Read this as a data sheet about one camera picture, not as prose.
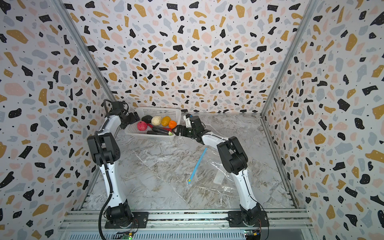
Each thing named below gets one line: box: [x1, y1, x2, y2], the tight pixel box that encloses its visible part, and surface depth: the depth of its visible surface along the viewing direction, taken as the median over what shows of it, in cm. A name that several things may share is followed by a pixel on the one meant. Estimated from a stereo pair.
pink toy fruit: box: [137, 121, 148, 131], surface depth 108 cm
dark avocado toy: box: [141, 115, 153, 124], surface depth 112 cm
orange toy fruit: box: [168, 120, 177, 129], surface depth 112 cm
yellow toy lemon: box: [161, 116, 171, 127], surface depth 114 cm
